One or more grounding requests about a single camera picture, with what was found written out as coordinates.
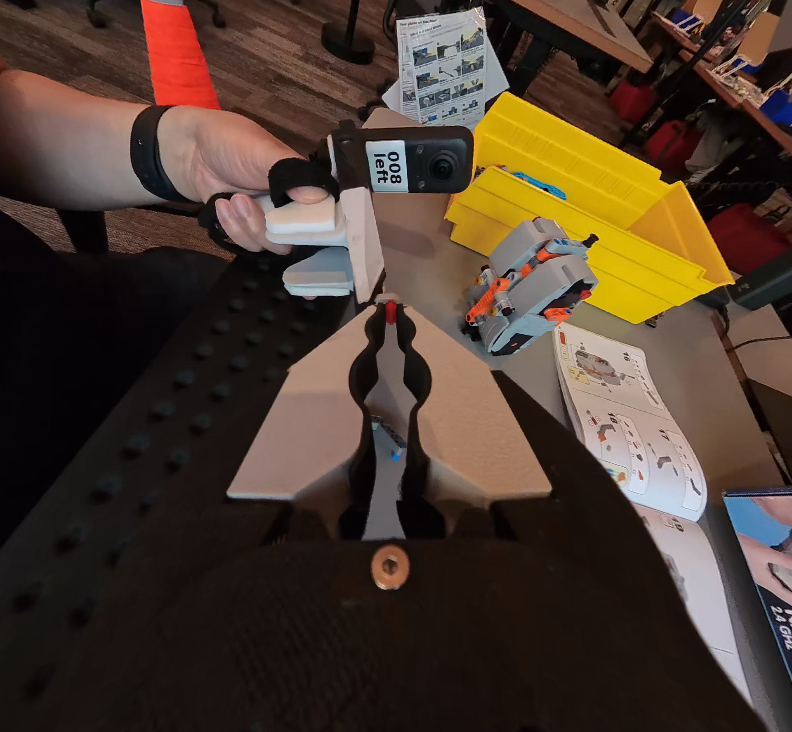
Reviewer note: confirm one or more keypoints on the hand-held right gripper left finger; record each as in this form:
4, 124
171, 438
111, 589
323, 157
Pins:
297, 435

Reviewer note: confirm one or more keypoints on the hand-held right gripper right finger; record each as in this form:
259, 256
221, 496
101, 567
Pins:
482, 435

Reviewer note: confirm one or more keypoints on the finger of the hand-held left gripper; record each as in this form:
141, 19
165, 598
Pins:
365, 243

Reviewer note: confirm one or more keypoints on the small grey connector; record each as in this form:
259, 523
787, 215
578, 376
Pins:
388, 299

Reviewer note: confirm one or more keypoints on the person's left forearm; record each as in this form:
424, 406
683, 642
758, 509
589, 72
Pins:
62, 138

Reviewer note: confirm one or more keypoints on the brown background desk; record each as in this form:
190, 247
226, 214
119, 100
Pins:
544, 1

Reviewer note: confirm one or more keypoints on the neighbouring grey desk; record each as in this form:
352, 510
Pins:
767, 367

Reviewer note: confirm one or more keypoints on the person's left hand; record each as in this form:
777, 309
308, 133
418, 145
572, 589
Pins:
229, 156

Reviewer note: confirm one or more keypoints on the laminated photo sheet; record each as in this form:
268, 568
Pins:
445, 70

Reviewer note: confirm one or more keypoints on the grey bent beam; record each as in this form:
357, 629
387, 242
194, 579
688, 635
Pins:
387, 435

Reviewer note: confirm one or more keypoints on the blue toy parts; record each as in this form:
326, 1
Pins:
538, 182

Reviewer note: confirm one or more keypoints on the black dimpled mat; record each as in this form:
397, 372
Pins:
185, 404

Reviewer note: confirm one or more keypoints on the yellow plastic bin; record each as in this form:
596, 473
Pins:
649, 261
557, 144

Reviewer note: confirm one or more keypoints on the black floor stand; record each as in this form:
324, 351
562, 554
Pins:
349, 42

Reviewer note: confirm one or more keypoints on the open instruction booklet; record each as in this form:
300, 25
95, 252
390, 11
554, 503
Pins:
631, 422

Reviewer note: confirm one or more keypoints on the grey orange robot model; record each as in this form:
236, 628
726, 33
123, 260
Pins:
532, 286

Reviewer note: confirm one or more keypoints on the black wrist band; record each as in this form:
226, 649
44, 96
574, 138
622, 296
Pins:
148, 150

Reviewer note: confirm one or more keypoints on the orange traffic cone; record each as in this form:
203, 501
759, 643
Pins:
176, 32

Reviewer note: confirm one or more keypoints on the blue robot kit box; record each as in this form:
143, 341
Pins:
761, 558

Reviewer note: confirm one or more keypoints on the teal monitor stand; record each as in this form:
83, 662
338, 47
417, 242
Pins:
767, 286

